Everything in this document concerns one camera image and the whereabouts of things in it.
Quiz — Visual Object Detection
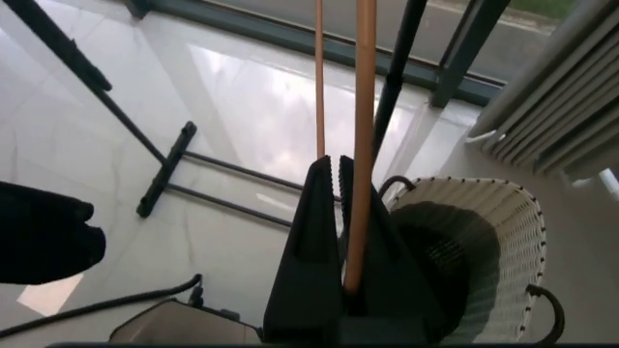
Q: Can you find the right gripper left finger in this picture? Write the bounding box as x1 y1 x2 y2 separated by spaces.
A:
263 155 344 344

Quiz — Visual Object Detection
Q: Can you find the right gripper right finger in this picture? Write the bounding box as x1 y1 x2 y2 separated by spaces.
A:
339 155 446 344

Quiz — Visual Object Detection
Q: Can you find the pink clothes hanger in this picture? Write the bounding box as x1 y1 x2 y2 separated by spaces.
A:
313 0 378 296

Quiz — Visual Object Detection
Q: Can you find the black garment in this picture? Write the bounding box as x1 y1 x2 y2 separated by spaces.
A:
0 181 107 285

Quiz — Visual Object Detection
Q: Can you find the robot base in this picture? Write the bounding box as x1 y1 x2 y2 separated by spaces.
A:
108 298 262 345

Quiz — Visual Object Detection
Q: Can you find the white laundry basket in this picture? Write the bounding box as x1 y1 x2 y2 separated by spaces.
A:
376 174 566 345

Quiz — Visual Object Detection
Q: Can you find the black clothes rack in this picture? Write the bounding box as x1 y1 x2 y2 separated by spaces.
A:
2 0 429 228

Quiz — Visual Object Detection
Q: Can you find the window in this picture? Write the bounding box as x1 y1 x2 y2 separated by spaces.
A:
123 0 581 108

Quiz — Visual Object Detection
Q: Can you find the beige curtain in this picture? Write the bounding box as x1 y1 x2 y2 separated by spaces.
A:
466 0 619 183

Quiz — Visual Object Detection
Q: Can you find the black cable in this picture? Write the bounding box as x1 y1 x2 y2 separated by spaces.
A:
0 274 203 339

